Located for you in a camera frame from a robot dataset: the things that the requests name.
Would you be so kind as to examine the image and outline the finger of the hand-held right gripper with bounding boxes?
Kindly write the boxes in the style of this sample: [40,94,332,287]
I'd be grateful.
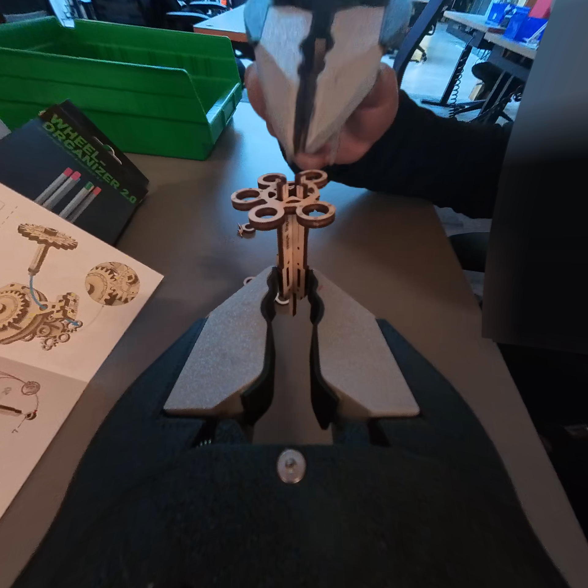
[254,6,316,155]
[305,8,385,155]

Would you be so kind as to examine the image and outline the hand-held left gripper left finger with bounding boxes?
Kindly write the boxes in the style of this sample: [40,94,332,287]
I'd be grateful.
[163,266,279,426]

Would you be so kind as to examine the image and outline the wooden office desk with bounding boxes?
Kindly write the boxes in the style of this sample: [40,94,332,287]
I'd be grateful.
[192,4,258,45]

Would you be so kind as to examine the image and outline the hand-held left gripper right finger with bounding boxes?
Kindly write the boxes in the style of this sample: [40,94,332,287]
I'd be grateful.
[307,266,420,431]

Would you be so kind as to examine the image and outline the person's right hand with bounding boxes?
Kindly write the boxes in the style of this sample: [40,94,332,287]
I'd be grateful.
[243,62,401,170]

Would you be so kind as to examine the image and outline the blue boxes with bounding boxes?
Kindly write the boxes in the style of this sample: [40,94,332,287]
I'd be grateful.
[486,0,550,45]

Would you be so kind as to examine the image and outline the wooden model ring-topped shaft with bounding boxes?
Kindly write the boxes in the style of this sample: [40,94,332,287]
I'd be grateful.
[231,169,337,319]

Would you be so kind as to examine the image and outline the grey office desk black legs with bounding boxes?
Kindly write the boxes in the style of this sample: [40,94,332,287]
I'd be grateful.
[432,9,539,126]

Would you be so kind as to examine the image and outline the black wheel organizer box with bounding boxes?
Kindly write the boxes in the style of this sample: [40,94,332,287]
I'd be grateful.
[0,99,150,247]

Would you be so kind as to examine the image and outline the green plastic bin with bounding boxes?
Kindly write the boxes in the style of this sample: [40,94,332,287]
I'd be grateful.
[0,45,243,162]
[0,17,245,88]

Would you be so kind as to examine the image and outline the person's right forearm black sleeve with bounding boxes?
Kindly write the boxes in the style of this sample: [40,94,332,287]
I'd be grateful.
[328,89,516,219]

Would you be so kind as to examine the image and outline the folded assembly instruction sheet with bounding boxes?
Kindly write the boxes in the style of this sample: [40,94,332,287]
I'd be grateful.
[0,182,165,518]

